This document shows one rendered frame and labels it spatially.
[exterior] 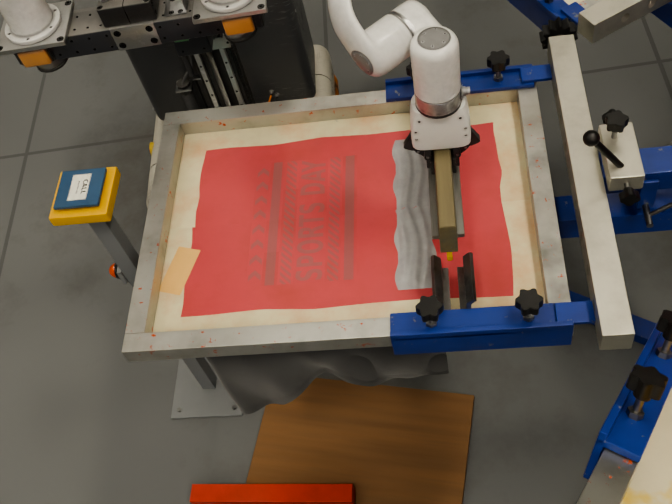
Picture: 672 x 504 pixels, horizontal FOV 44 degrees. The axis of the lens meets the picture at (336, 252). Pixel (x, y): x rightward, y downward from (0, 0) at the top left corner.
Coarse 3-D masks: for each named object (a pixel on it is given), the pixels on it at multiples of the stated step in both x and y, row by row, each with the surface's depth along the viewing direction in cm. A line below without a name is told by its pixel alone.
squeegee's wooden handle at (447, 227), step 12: (444, 156) 143; (444, 168) 142; (444, 180) 140; (444, 192) 139; (444, 204) 138; (444, 216) 136; (444, 228) 135; (456, 228) 136; (444, 240) 138; (456, 240) 138
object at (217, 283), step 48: (192, 240) 165; (240, 240) 163; (384, 240) 157; (432, 240) 155; (480, 240) 154; (192, 288) 158; (240, 288) 156; (288, 288) 155; (336, 288) 153; (384, 288) 151; (480, 288) 148
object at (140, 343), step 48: (336, 96) 176; (384, 96) 173; (480, 96) 170; (528, 96) 167; (528, 144) 160; (144, 240) 162; (144, 288) 156; (144, 336) 150; (192, 336) 148; (240, 336) 146; (288, 336) 145; (336, 336) 143; (384, 336) 142
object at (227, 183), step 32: (480, 128) 169; (224, 160) 175; (256, 160) 174; (288, 160) 172; (384, 160) 168; (480, 160) 164; (224, 192) 170; (384, 192) 164; (480, 192) 160; (224, 224) 166
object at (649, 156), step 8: (640, 152) 148; (648, 152) 148; (656, 152) 148; (664, 152) 147; (600, 160) 149; (648, 160) 147; (656, 160) 147; (664, 160) 146; (648, 168) 146; (656, 168) 146; (664, 168) 145; (648, 176) 146; (656, 176) 146; (664, 176) 146; (664, 184) 148; (608, 192) 150; (616, 192) 150
